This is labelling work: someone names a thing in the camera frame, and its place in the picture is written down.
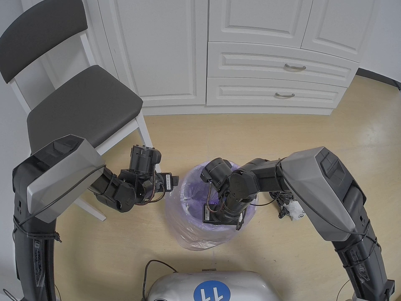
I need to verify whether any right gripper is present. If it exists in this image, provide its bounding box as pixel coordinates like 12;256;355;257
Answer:
202;196;249;231

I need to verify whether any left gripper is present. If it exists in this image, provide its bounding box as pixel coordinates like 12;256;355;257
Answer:
154;172;173;197

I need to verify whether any purple plastic bag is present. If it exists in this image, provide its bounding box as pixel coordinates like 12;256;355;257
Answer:
164;160;259;251

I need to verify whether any black plastic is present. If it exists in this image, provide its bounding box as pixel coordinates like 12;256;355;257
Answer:
269;191;295;219

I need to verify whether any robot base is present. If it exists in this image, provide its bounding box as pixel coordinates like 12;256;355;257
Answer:
147;270;279;301

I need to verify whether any clear printed wrapper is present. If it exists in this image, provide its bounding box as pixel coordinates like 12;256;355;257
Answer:
287;199;306;221

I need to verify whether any white chair dark grey seat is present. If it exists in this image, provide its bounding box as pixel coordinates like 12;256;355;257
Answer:
0;0;162;222

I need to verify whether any white wardrobe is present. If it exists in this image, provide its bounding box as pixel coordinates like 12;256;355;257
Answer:
19;0;381;117

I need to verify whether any black cable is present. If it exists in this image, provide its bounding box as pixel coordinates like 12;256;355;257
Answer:
142;260;180;300
336;277;355;301

